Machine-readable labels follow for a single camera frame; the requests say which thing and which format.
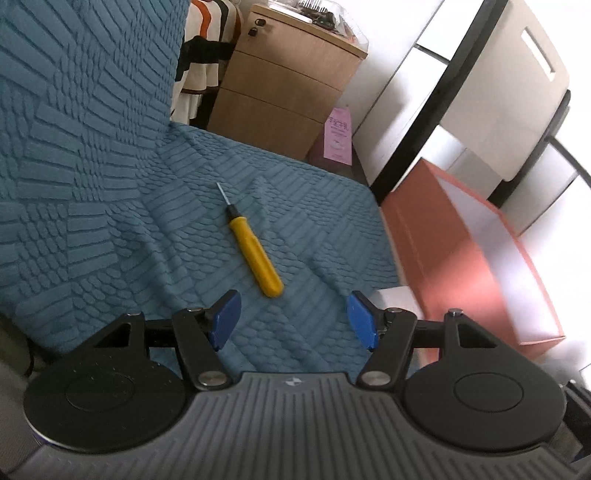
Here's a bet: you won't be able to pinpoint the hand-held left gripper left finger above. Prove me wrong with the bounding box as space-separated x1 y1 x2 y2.
90 290 243 391

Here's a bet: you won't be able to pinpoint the orange box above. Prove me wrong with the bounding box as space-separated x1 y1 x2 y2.
381 158 566 370

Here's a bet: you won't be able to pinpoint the wooden nightstand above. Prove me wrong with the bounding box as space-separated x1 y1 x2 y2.
205 4 370 162

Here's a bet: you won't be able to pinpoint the blue textured covered chair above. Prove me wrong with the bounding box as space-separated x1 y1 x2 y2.
0 0 402 384

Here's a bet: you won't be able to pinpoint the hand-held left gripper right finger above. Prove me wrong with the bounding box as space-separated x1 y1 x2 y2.
347 290 502 388

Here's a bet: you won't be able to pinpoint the yellow screwdriver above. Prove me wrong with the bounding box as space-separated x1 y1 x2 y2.
216 181 284 298

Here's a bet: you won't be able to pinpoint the striped hanging clothes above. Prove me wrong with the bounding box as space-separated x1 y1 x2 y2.
171 0 245 127

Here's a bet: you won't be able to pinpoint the pink paper carton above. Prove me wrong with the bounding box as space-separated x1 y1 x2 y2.
308 106 354 167

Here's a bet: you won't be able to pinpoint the white chair with black frame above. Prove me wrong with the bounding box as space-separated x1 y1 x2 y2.
369 0 591 319

